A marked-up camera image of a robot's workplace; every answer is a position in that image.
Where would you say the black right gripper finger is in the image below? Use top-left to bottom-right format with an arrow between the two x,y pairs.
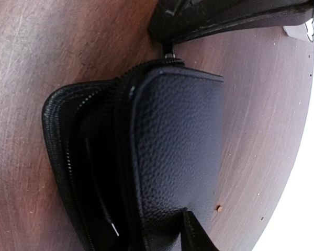
182,210 -> 219,251

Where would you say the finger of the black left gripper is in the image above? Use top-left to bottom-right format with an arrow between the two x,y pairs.
149,0 -> 314,43

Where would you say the black zip tool case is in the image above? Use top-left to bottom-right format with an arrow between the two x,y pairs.
42,43 -> 223,250

